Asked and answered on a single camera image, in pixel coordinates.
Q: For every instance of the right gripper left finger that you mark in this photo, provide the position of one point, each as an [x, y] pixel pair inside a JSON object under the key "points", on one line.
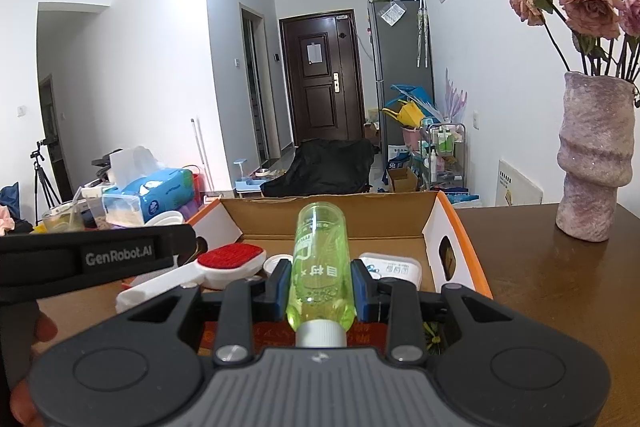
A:
{"points": [[235, 311]]}

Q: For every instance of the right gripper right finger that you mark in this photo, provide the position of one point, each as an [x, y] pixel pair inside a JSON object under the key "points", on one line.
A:
{"points": [[417, 324]]}

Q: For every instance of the white labelled bottle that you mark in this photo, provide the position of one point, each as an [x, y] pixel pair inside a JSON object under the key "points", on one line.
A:
{"points": [[382, 266]]}

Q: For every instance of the small white bottle cap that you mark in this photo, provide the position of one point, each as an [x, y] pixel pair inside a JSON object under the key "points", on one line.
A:
{"points": [[272, 262]]}

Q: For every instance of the green transparent spray bottle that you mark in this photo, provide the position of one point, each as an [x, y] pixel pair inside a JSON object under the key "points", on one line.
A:
{"points": [[321, 305]]}

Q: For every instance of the person's hand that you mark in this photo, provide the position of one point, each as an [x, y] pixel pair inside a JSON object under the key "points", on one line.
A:
{"points": [[21, 405]]}

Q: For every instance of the white brush red bristles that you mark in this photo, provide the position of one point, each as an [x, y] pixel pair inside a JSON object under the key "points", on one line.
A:
{"points": [[213, 270]]}

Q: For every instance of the clear plastic cup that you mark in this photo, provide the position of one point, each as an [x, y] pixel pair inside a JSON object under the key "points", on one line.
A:
{"points": [[72, 216]]}

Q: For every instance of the red cardboard box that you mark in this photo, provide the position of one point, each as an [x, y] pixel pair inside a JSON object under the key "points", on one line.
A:
{"points": [[423, 226]]}

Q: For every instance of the purple tissue pack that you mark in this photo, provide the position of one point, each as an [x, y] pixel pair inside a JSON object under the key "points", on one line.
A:
{"points": [[189, 210]]}

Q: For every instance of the blue tissue pack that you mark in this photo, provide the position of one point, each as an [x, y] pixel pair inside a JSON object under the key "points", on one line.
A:
{"points": [[143, 199]]}

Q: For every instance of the black bag on floor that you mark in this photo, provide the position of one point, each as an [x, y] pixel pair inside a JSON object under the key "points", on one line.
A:
{"points": [[325, 167]]}

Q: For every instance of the metal trolley with bottles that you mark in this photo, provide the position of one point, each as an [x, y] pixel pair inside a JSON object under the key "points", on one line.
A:
{"points": [[443, 149]]}

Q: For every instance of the pink textured vase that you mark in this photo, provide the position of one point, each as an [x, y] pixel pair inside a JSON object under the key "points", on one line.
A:
{"points": [[596, 149]]}

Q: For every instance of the grey refrigerator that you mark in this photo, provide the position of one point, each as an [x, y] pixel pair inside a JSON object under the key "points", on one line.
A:
{"points": [[396, 59]]}

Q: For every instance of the dark brown door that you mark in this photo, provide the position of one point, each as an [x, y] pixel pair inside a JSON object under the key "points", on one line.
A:
{"points": [[323, 76]]}

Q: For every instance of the camera tripod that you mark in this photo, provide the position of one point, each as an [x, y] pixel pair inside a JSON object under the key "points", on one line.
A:
{"points": [[43, 186]]}

